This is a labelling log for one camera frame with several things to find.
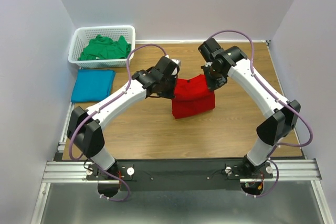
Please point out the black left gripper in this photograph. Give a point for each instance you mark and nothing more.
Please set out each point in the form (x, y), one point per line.
(171, 95)

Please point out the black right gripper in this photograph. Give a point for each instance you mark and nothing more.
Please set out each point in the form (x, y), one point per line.
(212, 84)

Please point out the red t shirt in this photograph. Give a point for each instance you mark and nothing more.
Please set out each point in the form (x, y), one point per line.
(192, 97)

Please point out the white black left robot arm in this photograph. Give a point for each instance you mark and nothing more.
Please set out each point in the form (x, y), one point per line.
(86, 126)

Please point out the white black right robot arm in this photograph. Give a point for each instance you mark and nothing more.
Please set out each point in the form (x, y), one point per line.
(280, 113)

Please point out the white plastic laundry basket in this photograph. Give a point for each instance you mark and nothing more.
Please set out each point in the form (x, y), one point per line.
(83, 35)

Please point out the blue folded t shirt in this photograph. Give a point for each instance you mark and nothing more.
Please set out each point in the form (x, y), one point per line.
(92, 85)

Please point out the green crumpled t shirt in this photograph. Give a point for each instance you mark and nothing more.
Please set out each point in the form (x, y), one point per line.
(105, 48)

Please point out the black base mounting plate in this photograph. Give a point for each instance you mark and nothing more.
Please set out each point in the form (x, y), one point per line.
(179, 174)

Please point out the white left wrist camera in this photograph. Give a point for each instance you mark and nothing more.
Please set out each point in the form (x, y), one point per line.
(178, 62)

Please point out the white table edge rail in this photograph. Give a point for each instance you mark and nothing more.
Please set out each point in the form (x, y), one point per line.
(138, 41)

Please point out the aluminium frame rail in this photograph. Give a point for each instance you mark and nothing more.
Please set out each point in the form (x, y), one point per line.
(289, 170)

